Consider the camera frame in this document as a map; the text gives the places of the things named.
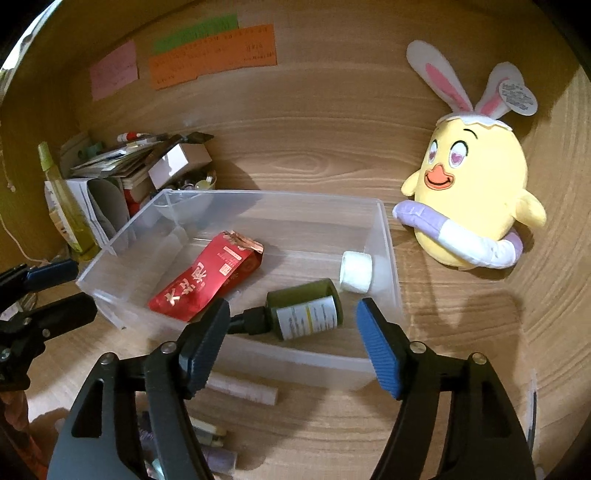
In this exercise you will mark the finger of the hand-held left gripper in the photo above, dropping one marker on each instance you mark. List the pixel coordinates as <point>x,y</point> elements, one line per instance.
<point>53,273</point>
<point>69,311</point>

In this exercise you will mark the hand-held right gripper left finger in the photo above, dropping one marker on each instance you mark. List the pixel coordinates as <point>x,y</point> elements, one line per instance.
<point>207,350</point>

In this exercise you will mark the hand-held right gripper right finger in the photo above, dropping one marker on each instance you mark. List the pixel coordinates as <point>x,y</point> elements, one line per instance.
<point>376,341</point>

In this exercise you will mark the clear bottle with white cap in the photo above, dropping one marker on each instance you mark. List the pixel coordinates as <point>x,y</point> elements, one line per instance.
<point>355,272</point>

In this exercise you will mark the red foil packet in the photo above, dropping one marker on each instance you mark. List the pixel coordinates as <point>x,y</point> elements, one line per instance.
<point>207,277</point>

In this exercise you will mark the dark green pump bottle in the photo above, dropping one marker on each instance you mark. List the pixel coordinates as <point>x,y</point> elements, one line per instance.
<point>295,302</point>

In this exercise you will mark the clear plastic storage bin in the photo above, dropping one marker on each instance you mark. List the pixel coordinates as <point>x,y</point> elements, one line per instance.
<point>295,217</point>

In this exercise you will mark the person's left forearm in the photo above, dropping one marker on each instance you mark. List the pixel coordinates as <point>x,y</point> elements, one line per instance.
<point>16,429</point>

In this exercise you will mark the pale pink tube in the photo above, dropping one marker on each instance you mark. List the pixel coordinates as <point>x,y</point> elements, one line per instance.
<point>244,390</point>

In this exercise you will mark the yellow-green spray bottle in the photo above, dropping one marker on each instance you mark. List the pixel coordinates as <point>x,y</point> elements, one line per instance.
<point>69,207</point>

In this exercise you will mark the white open carton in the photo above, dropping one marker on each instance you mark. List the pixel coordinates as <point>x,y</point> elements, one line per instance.
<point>99,203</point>

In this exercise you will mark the small red box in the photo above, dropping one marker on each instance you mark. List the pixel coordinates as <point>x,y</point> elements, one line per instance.
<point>130,198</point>

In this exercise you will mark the pile of papers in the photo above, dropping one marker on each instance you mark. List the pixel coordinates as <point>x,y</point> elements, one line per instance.
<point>115,159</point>

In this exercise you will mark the red and white marker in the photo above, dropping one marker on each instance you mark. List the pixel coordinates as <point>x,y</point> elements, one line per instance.
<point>131,136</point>

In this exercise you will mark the small white cardboard box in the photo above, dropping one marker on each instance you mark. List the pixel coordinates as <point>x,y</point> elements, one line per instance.
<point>180,161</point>

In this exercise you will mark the yellow chick plush toy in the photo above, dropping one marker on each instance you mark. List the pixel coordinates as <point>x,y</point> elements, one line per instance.
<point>475,184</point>

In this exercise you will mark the pink sticky note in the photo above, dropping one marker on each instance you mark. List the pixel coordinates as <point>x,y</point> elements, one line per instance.
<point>113,69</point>

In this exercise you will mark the orange sticky note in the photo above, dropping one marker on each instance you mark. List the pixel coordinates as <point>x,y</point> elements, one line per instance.
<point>212,57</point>

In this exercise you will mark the green sticky note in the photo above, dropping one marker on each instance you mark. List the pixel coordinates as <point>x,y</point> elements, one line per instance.
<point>194,32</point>

